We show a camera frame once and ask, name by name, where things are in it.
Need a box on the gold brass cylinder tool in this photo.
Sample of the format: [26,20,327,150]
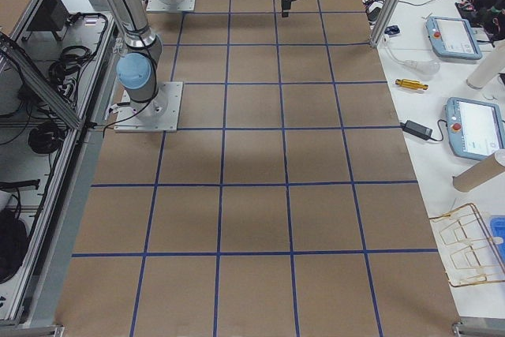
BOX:
[395,79,428,91]

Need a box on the upper blue teach pendant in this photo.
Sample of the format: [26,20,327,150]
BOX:
[425,17,482,61]

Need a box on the blue teach pendant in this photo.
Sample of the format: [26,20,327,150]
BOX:
[445,97,504,160]
[425,17,482,61]

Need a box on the black power adapter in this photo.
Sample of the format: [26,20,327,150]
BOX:
[400,120,432,140]

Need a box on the upper white tube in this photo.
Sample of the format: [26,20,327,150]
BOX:
[466,40,505,89]

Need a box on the lower blue teach pendant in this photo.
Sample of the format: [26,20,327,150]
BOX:
[445,97,504,160]

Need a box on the lower cardboard tube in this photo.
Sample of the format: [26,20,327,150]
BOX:
[452,149,504,193]

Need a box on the blue plastic container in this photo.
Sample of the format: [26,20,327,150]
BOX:
[489,215,505,260]

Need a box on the white light bulb with cord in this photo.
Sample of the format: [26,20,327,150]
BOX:
[382,36,440,77]

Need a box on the gold wire rack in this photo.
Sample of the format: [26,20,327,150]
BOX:
[429,203,504,288]

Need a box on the grey side frame rail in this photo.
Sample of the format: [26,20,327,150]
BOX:
[1,0,120,335]

